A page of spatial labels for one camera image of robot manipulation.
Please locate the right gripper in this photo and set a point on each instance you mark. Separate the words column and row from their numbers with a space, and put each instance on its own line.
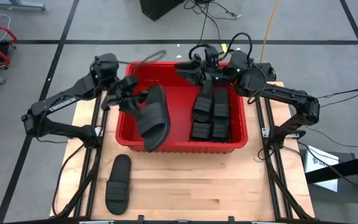
column 214, row 73

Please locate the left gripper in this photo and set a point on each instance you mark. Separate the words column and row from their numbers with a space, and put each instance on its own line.
column 115, row 98

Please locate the red plastic bin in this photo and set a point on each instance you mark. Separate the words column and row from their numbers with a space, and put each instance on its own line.
column 179, row 102

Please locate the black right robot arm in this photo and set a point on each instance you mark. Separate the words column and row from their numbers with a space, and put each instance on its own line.
column 284, row 98

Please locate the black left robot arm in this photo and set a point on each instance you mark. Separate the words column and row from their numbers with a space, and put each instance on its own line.
column 61, row 101

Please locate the black computer case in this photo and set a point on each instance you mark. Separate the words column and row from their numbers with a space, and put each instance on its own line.
column 160, row 7

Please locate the black vented control box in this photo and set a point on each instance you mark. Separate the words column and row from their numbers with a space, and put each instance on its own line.
column 267, row 73

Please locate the black table clamp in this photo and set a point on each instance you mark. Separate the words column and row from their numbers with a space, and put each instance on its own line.
column 140, row 219
column 231, row 220

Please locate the wooden table grey legs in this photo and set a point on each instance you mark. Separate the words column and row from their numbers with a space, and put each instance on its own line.
column 17, row 5

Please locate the white printed sheet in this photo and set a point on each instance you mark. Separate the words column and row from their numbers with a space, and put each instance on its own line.
column 322, row 177

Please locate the long black bar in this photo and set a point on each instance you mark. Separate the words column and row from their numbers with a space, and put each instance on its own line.
column 353, row 166

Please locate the grey side table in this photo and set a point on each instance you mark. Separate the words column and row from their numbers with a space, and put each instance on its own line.
column 350, row 193

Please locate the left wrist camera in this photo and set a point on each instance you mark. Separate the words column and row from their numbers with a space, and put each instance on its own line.
column 130, row 83

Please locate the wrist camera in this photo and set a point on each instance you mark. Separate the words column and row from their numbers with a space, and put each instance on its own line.
column 130, row 83
column 211, row 54

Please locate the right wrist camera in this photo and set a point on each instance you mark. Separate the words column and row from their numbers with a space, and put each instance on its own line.
column 211, row 54

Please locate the black silver frame foot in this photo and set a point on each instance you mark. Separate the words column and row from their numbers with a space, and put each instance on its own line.
column 265, row 132

